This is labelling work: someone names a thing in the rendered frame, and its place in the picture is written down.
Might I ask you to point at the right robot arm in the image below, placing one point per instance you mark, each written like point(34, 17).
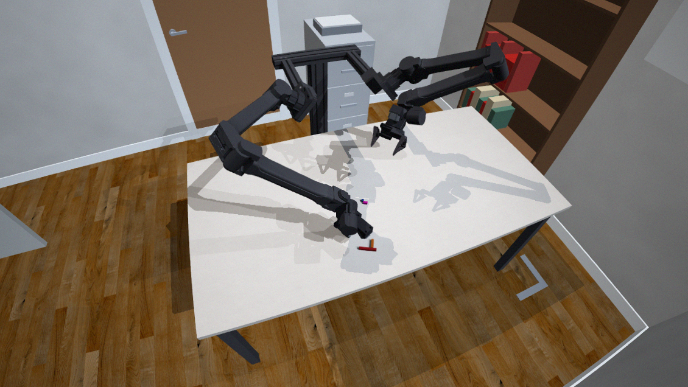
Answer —
point(241, 156)

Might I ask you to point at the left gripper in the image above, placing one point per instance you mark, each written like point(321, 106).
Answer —
point(390, 132)

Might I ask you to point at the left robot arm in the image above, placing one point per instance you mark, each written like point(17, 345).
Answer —
point(414, 70)

